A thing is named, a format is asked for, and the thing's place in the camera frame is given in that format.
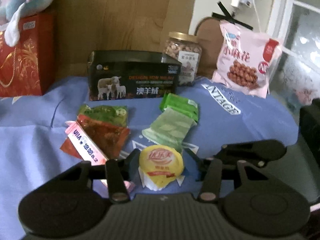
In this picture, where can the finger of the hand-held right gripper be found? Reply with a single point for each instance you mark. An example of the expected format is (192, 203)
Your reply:
(252, 152)

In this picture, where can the yellow jelly cup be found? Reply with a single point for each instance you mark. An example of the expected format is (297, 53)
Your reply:
(160, 162)

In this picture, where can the red gift bag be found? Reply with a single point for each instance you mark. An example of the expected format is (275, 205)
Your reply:
(22, 62)

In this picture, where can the black tape strips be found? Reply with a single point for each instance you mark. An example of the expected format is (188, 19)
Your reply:
(232, 17)

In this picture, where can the white window frame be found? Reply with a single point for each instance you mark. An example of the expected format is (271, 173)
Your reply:
(282, 10)

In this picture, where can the large pink snack bag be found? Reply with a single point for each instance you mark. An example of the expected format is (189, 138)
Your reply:
(240, 60)

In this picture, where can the brown chair back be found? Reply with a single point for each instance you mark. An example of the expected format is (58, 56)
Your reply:
(207, 32)

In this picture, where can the dark box with sheep print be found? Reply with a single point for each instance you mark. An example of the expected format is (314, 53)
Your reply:
(140, 80)

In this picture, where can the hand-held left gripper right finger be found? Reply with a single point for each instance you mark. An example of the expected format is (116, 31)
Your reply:
(193, 158)

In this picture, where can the pastel plush toy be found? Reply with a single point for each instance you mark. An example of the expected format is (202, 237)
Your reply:
(22, 0)

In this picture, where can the clear nut jar gold lid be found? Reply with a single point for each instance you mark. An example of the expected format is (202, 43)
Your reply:
(185, 52)

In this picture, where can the wooden board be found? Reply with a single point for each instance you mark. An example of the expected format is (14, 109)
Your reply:
(120, 17)

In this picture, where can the blue printed bed sheet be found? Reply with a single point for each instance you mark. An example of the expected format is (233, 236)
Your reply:
(250, 122)

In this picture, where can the dark green snack packet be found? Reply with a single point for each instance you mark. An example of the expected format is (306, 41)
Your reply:
(180, 103)

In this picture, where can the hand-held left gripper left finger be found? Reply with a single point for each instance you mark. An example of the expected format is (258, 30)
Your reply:
(130, 158)

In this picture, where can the green and red snack packet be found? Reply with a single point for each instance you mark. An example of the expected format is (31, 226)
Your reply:
(105, 112)

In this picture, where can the pink carton box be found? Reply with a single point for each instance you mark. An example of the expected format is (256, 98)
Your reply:
(85, 142)

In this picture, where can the light green snack packet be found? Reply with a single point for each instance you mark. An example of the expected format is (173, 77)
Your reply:
(170, 127)

